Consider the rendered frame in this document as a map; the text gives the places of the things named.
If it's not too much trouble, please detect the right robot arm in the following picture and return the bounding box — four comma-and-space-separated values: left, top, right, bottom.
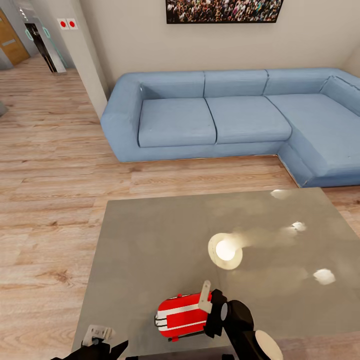
198, 280, 284, 360

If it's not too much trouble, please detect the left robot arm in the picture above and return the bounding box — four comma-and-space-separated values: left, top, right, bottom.
52, 324, 129, 360

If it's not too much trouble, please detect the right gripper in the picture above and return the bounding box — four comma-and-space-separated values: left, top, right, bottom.
203, 289, 228, 338

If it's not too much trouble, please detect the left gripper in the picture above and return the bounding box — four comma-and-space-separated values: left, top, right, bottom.
72, 340, 129, 360

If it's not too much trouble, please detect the radio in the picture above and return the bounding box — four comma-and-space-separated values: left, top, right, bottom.
154, 290, 213, 342

